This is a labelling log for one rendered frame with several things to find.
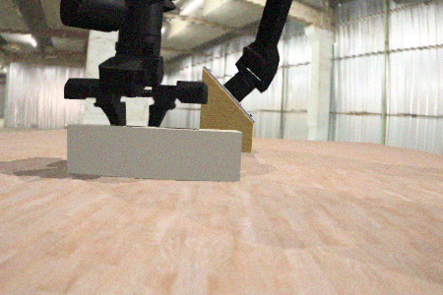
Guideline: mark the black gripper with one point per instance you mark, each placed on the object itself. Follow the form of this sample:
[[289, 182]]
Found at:
[[164, 96]]

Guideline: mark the white rectangular block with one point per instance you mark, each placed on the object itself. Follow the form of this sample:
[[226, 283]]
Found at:
[[154, 152]]

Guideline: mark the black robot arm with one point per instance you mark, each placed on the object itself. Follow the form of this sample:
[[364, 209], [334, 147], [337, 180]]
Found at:
[[129, 74]]

